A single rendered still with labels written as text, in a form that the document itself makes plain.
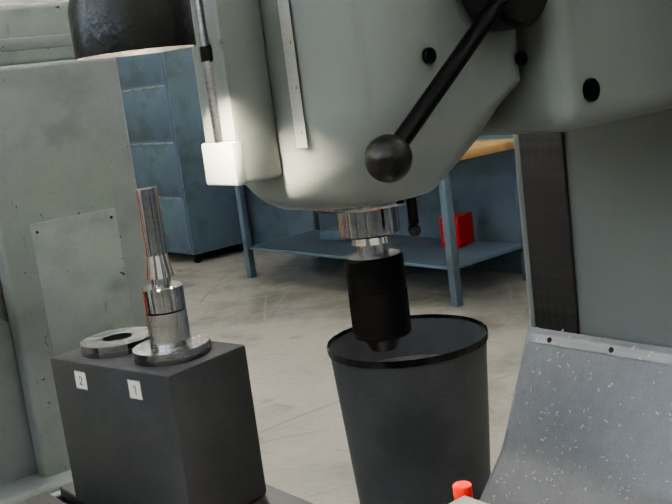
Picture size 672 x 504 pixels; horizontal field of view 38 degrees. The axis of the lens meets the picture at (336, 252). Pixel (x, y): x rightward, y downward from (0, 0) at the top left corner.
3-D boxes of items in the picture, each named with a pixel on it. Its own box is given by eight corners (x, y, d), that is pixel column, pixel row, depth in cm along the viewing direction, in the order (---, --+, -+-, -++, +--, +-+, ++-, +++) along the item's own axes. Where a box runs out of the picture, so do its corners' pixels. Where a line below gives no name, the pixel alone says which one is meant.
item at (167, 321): (143, 350, 110) (134, 299, 109) (163, 338, 114) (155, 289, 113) (179, 349, 108) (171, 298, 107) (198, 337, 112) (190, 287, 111)
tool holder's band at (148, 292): (134, 299, 109) (133, 291, 108) (155, 289, 113) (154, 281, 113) (171, 298, 107) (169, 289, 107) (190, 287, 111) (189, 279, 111)
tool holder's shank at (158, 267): (142, 289, 109) (126, 191, 107) (156, 282, 112) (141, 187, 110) (166, 287, 108) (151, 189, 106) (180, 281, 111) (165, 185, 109)
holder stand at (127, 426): (193, 538, 106) (165, 364, 103) (74, 500, 120) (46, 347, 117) (268, 493, 115) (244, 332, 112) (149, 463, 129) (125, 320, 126)
